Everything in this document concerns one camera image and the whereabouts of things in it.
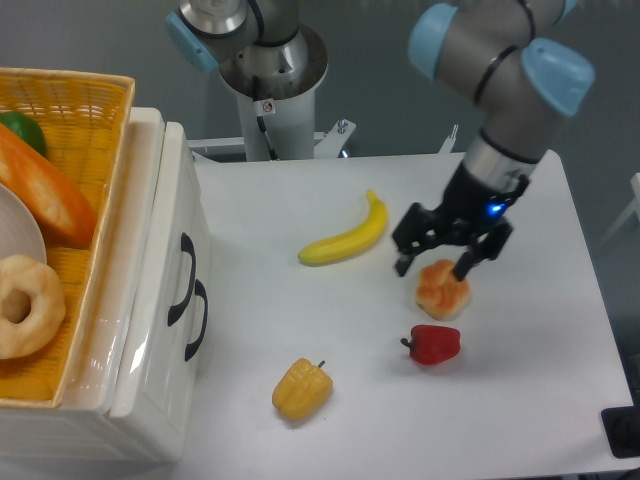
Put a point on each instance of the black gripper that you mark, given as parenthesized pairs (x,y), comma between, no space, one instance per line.
(470,214)

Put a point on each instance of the white drawer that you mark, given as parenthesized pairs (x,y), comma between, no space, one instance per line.
(156,378)

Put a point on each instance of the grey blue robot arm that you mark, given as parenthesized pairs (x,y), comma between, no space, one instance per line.
(494,54)

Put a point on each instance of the white drawer cabinet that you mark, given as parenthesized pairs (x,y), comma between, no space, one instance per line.
(80,426)

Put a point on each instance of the knotted bread roll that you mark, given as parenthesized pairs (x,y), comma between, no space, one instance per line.
(439,293)

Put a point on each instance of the yellow banana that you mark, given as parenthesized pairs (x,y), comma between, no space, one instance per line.
(351,242)

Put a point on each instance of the red bell pepper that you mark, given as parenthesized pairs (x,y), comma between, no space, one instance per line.
(431,344)

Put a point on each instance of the yellow bell pepper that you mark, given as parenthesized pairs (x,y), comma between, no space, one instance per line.
(302,390)

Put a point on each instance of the black device at edge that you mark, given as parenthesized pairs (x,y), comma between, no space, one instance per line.
(621,426)

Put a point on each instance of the orange baguette bread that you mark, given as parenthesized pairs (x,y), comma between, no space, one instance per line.
(61,210)

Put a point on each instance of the yellow woven basket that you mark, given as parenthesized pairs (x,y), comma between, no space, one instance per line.
(84,118)

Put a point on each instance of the beige bagel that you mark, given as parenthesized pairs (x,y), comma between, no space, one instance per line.
(32,306)

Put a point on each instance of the white plate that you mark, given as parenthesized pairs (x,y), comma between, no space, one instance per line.
(19,231)

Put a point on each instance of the green pepper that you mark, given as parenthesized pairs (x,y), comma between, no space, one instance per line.
(27,129)

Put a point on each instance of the white table bracket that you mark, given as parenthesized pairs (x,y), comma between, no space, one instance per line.
(332,144)

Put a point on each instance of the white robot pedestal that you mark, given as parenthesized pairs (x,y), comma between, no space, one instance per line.
(274,88)

